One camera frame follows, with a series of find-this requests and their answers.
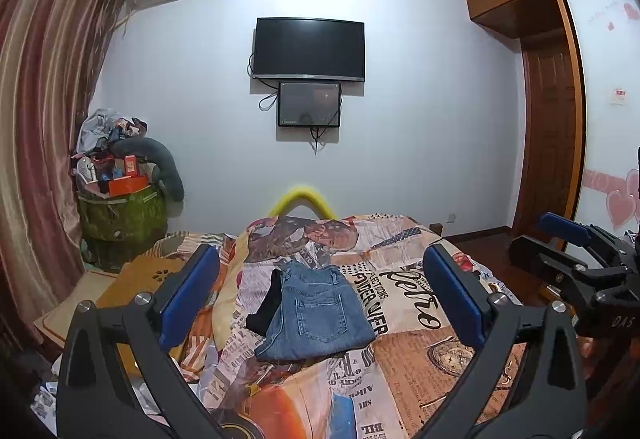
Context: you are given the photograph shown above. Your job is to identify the green fabric bag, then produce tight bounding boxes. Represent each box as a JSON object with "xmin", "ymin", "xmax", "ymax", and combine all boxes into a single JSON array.
[{"xmin": 77, "ymin": 189, "xmax": 168, "ymax": 270}]

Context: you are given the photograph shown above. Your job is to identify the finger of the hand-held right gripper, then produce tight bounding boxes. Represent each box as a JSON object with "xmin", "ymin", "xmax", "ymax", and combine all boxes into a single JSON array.
[
  {"xmin": 509, "ymin": 235, "xmax": 598, "ymax": 292},
  {"xmin": 538, "ymin": 212, "xmax": 627, "ymax": 256}
]

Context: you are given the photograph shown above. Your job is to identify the orange box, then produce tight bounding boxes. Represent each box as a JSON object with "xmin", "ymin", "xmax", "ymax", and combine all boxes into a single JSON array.
[{"xmin": 106, "ymin": 175, "xmax": 151, "ymax": 198}]

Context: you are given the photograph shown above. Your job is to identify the striped brown curtain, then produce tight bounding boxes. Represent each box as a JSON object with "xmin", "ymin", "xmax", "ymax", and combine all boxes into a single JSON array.
[{"xmin": 0, "ymin": 0, "xmax": 135, "ymax": 352}]

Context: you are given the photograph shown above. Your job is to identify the small black wall monitor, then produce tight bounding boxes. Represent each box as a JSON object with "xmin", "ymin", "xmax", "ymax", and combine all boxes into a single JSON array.
[{"xmin": 278, "ymin": 82, "xmax": 343, "ymax": 128}]

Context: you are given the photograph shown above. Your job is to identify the pile of clutter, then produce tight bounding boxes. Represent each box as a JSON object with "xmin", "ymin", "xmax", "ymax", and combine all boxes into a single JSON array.
[{"xmin": 71, "ymin": 108, "xmax": 151, "ymax": 197}]

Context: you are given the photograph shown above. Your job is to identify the printed blanket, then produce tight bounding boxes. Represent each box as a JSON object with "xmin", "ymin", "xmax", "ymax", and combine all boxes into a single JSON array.
[{"xmin": 150, "ymin": 214, "xmax": 591, "ymax": 439}]

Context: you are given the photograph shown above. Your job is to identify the grey bolster pillow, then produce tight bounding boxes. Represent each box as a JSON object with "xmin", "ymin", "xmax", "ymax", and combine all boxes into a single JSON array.
[{"xmin": 111, "ymin": 137, "xmax": 186, "ymax": 204}]

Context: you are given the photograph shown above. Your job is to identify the black wall television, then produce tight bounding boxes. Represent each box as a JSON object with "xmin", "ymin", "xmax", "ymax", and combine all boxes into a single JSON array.
[{"xmin": 252, "ymin": 17, "xmax": 365, "ymax": 82}]

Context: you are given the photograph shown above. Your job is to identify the black pants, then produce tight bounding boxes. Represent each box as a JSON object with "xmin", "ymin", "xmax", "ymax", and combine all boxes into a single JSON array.
[{"xmin": 245, "ymin": 269, "xmax": 285, "ymax": 335}]

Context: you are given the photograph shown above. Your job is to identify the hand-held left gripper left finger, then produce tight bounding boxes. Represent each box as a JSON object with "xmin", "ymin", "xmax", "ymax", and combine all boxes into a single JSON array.
[{"xmin": 56, "ymin": 244, "xmax": 228, "ymax": 439}]

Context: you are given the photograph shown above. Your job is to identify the yellow foam arc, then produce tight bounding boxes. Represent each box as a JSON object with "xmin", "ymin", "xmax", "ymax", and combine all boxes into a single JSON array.
[{"xmin": 267, "ymin": 185, "xmax": 335, "ymax": 221}]

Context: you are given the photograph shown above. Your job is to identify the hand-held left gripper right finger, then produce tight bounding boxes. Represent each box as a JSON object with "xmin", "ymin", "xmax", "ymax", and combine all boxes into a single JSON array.
[{"xmin": 422, "ymin": 244, "xmax": 587, "ymax": 439}]

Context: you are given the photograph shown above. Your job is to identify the blue denim pants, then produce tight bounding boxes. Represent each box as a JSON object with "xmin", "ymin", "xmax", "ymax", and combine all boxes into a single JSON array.
[{"xmin": 254, "ymin": 261, "xmax": 377, "ymax": 362}]

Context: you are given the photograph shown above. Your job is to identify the white heart print sliding door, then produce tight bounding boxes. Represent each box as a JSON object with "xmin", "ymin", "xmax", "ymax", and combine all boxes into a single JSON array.
[{"xmin": 559, "ymin": 0, "xmax": 640, "ymax": 252}]

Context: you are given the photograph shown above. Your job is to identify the black television cable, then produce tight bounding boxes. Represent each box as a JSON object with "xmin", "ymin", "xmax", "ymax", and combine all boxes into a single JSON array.
[{"xmin": 248, "ymin": 50, "xmax": 281, "ymax": 111}]

